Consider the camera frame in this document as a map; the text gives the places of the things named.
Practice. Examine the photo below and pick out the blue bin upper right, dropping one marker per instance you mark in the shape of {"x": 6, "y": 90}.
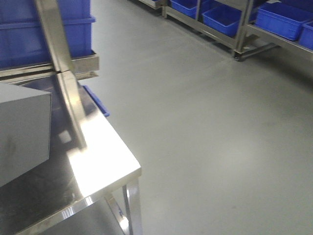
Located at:
{"x": 22, "y": 41}

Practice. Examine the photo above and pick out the stainless steel shelf frame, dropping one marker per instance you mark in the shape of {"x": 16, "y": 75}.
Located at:
{"x": 56, "y": 41}

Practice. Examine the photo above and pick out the steel rack with bins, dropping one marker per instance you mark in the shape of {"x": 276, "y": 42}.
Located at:
{"x": 248, "y": 41}

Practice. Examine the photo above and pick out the gray square base block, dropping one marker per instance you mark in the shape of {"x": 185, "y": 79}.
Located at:
{"x": 25, "y": 118}

